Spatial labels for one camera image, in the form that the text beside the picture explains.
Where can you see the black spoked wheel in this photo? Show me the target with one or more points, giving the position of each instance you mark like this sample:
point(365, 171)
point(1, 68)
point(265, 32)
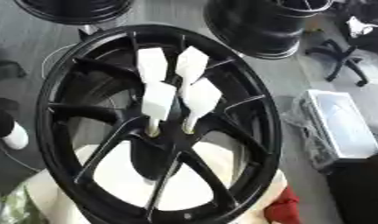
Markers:
point(251, 122)

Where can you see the white box in plastic wrap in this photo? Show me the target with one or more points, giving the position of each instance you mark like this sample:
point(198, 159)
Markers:
point(335, 125)

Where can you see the black cabinet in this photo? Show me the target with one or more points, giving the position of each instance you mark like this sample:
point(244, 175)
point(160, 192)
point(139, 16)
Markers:
point(360, 192)

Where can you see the black office chair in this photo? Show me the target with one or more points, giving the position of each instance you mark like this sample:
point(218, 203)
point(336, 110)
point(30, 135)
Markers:
point(345, 57)

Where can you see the white pin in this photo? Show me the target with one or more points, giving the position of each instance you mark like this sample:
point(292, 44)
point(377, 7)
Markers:
point(200, 97)
point(151, 64)
point(191, 64)
point(158, 100)

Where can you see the person's foot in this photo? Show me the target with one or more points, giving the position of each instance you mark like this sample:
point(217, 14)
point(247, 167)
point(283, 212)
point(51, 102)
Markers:
point(11, 131)

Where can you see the black wheel rim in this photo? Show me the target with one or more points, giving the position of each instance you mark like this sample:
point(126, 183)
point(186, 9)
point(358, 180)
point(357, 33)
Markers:
point(258, 26)
point(74, 11)

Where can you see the red cloth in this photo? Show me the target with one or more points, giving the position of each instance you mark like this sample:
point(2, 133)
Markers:
point(283, 208)

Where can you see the round white table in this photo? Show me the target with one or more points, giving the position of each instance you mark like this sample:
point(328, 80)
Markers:
point(120, 178)

